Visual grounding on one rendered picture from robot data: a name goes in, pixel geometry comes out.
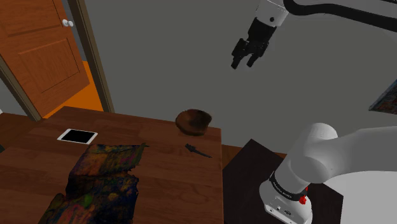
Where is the multicoloured wall picture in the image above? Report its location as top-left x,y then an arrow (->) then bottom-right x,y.
368,79 -> 397,116

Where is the brown wooden door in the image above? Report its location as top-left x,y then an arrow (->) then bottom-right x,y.
0,0 -> 91,118

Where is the white tablet with black screen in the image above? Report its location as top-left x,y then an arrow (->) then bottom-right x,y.
57,128 -> 99,145

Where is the dark multicoloured cloth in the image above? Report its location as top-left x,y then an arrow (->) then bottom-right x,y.
38,143 -> 150,224

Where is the dark robot stand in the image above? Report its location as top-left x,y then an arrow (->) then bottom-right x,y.
222,138 -> 344,224

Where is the brown wooden bowl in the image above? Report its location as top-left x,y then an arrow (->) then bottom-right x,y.
175,108 -> 213,137

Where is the small black pen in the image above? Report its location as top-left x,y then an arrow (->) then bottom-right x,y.
185,143 -> 213,158

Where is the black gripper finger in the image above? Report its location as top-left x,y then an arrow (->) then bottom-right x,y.
230,38 -> 249,70
246,53 -> 261,68

